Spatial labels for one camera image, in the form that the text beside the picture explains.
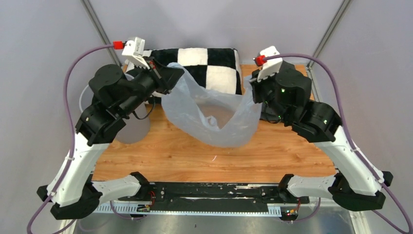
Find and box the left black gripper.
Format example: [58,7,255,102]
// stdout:
[123,55,187,114]

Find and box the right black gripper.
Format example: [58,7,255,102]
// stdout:
[248,66,290,124]

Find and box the translucent blue plastic trash bag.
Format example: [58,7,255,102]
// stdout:
[161,70,262,148]

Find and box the grey plastic trash bin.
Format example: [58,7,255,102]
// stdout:
[75,72,154,145]

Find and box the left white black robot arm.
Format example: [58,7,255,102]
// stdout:
[37,61,185,220]

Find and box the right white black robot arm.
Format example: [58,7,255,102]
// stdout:
[249,68,393,212]

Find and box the dark grey perforated mat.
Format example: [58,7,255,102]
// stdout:
[260,63,315,124]

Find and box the black white checkered pillow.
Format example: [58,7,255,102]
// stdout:
[143,48,242,95]

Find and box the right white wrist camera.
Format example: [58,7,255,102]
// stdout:
[253,46,283,82]

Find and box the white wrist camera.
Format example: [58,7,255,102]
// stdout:
[121,37,150,69]
[253,46,283,82]

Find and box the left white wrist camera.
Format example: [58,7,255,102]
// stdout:
[121,37,150,69]

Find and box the left aluminium frame post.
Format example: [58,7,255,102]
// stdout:
[80,0,122,65]

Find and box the aluminium frame post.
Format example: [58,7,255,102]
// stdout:
[80,0,122,65]
[313,0,353,58]

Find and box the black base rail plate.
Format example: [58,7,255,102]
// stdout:
[120,182,309,213]

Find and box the right aluminium frame post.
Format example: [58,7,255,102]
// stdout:
[313,0,353,58]

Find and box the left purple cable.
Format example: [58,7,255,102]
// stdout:
[26,44,117,234]

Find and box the white slotted cable duct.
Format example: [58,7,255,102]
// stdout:
[96,202,282,217]

